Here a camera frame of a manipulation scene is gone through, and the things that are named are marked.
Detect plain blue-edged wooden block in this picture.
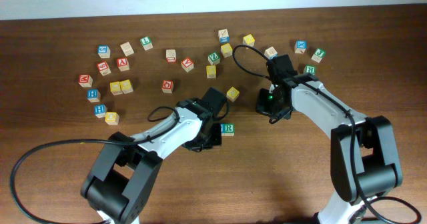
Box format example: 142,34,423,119
264,47,278,59

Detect green L wooden block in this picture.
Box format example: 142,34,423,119
140,36,153,51

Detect blue X wooden block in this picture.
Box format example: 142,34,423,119
294,40,308,54

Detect yellow block upper centre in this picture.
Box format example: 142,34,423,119
220,43,233,58

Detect yellow block top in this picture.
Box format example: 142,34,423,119
242,34,255,47

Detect green Z wooden block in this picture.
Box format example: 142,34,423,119
207,52,220,65

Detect yellow block centre tilted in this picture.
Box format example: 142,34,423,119
226,87,240,102

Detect red A wooden block centre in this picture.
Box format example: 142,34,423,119
181,57,194,73

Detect green R wooden block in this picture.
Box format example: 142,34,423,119
223,123,235,136

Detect blue H wooden block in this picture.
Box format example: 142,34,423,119
87,89,101,103

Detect blue P wooden block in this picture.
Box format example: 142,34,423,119
220,123,225,136

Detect red A wooden block left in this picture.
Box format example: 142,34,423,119
117,57,130,71

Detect red a wooden block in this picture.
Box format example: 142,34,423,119
117,57,130,71
181,57,194,73

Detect yellow block pair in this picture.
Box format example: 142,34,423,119
109,81,123,95
119,79,133,94

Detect red O wooden block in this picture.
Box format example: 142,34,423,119
161,80,173,94

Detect plain wooden block upper left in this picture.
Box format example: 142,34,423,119
120,42,134,57

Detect green R block right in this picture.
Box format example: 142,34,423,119
304,65,316,75

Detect blue-edged top wooden block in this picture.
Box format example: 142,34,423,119
218,29,230,43

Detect blue H block lower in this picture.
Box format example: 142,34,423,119
94,104,107,118

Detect red-edged plain wooden block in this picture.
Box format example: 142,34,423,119
165,49,177,63

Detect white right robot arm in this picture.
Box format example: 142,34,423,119
256,55,403,223

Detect green J wooden block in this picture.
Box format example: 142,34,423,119
311,48,326,63

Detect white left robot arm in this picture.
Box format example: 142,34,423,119
81,87,229,223

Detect red M wooden block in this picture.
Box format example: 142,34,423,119
78,75,93,87

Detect yellow block lower left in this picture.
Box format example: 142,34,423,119
105,112,119,125

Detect red 6 wooden block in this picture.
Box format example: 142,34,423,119
96,61,111,76

